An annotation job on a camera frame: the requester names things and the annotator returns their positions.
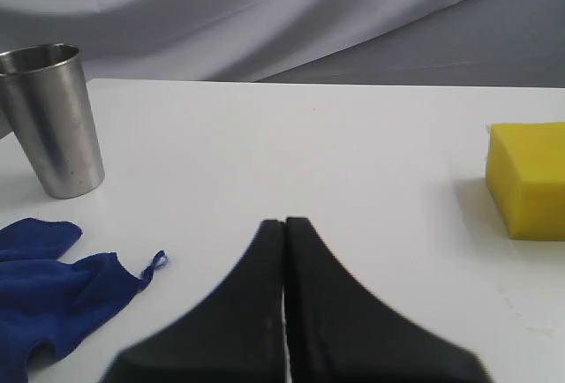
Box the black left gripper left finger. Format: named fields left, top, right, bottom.
left=102, top=220, right=285, bottom=382

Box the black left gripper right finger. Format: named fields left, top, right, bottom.
left=284, top=217, right=491, bottom=382

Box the yellow sponge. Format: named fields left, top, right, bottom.
left=486, top=122, right=564, bottom=241

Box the blue cloth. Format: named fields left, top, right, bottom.
left=1, top=218, right=168, bottom=382

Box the stainless steel cup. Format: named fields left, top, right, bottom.
left=1, top=43, right=105, bottom=199

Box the grey backdrop curtain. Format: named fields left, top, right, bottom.
left=1, top=0, right=564, bottom=86

